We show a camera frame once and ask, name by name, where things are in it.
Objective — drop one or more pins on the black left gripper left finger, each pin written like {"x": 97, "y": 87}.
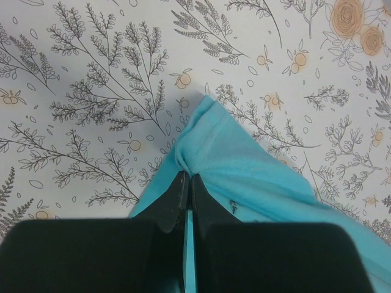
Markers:
{"x": 140, "y": 254}

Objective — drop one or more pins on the floral patterned table mat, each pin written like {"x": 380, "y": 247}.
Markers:
{"x": 94, "y": 94}

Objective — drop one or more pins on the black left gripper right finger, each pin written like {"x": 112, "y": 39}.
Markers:
{"x": 235, "y": 256}

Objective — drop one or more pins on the teal t shirt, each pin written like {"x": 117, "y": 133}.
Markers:
{"x": 235, "y": 168}

